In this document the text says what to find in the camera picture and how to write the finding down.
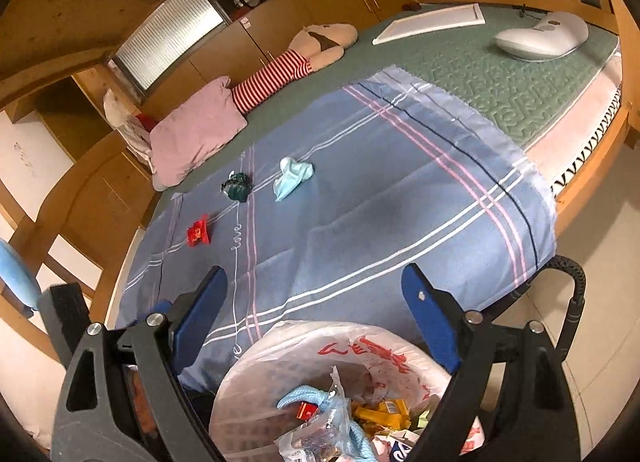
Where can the blue striped blanket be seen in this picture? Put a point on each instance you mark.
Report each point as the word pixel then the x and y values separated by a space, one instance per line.
pixel 375 202

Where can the wooden cabinet row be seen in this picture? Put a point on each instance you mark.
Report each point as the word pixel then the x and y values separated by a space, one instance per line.
pixel 325 1

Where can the white bin liner bag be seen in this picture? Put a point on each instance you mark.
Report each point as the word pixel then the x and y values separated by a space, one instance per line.
pixel 300 347

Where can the blue chair cushion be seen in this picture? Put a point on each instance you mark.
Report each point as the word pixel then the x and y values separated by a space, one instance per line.
pixel 17 272

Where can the pink pillow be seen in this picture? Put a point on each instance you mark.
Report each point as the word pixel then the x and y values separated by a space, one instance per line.
pixel 195 136

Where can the frosted glass window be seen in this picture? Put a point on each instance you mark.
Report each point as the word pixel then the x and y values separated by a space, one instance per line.
pixel 170 36

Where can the white blue printed packet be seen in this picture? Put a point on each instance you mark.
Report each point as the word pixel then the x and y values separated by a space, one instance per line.
pixel 400 447

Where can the black curved tube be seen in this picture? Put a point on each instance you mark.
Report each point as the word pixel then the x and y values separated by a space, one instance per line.
pixel 577 287

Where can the dark green wrapper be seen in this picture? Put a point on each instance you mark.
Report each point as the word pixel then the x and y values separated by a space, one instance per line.
pixel 236 188

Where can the light blue crumpled cloth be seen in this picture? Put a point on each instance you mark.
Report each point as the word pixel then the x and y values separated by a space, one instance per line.
pixel 290 176

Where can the red cigarette box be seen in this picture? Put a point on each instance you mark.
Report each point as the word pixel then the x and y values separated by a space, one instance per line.
pixel 305 411

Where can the white flat board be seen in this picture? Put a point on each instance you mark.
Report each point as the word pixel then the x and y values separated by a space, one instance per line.
pixel 430 21

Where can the stuffed doll with striped leggings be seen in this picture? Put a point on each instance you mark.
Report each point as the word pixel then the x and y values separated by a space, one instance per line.
pixel 270 81

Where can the red wrapper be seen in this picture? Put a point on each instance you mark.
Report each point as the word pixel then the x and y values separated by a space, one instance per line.
pixel 199 233

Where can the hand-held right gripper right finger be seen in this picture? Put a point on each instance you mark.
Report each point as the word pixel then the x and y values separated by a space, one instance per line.
pixel 430 322

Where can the wooden wardrobe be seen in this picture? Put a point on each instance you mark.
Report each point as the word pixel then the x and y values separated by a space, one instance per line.
pixel 95 202

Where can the white hanging cloth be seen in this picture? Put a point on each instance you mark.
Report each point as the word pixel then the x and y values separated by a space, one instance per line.
pixel 120 111

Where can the light blue cloth strip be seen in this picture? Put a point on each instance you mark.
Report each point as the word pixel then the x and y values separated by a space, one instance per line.
pixel 300 394

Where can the green quilted mattress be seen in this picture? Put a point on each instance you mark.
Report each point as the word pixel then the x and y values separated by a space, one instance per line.
pixel 475 81

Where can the clear plastic bag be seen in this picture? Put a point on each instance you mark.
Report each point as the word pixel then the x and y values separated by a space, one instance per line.
pixel 325 432

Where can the white rounded device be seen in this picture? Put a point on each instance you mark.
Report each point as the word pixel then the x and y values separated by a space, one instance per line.
pixel 545 36

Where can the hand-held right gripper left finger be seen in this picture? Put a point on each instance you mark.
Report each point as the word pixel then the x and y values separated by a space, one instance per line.
pixel 200 312

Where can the yellow snack wrapper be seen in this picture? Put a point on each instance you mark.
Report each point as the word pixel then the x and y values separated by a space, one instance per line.
pixel 380 414

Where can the green paper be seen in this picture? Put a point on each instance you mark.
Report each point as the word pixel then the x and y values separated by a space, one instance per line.
pixel 424 417

